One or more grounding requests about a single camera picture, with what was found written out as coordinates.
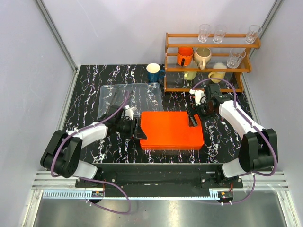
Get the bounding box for orange box lid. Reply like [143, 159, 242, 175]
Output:
[140, 111, 204, 150]

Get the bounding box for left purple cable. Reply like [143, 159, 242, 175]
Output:
[50, 91, 131, 215]

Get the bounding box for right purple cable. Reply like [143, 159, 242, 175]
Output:
[191, 77, 279, 205]

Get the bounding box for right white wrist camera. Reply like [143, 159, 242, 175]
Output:
[189, 89, 206, 106]

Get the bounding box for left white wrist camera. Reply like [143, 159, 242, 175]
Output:
[124, 105, 137, 121]

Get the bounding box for wooden dish rack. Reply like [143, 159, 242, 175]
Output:
[164, 33, 261, 93]

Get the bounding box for blue mug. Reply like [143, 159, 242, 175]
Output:
[146, 63, 165, 82]

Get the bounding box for clear glass right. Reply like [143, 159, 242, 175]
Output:
[245, 25, 262, 44]

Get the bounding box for clear glass middle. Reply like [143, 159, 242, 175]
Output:
[213, 25, 227, 44]

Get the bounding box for clear glass lower shelf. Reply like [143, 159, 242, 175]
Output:
[227, 48, 246, 69]

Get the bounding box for purple cable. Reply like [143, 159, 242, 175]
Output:
[50, 91, 131, 215]
[191, 77, 279, 205]

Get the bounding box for pale yellow cup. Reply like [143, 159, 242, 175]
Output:
[184, 71, 197, 81]

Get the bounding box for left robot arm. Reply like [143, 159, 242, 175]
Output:
[40, 116, 147, 187]

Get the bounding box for beige mug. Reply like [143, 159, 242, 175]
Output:
[193, 47, 212, 70]

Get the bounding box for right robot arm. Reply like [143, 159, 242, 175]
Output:
[187, 84, 278, 188]

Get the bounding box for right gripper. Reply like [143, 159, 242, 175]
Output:
[186, 99, 216, 128]

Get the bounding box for yellow mug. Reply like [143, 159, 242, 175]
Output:
[208, 63, 227, 83]

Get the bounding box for clear plastic tray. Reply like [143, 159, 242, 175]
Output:
[98, 82, 163, 118]

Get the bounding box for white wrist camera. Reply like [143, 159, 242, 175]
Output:
[189, 89, 206, 106]
[124, 105, 137, 121]

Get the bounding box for clear glass far left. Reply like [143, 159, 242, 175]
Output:
[198, 24, 212, 43]

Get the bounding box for clear glass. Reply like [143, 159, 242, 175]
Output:
[213, 25, 227, 44]
[245, 25, 262, 44]
[198, 24, 212, 43]

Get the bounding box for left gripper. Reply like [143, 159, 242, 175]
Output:
[116, 118, 147, 140]

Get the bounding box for orange mug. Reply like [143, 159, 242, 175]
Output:
[177, 47, 194, 67]

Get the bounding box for black metal tongs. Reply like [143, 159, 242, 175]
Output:
[106, 87, 133, 114]

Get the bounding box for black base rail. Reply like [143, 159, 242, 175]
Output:
[75, 163, 244, 198]

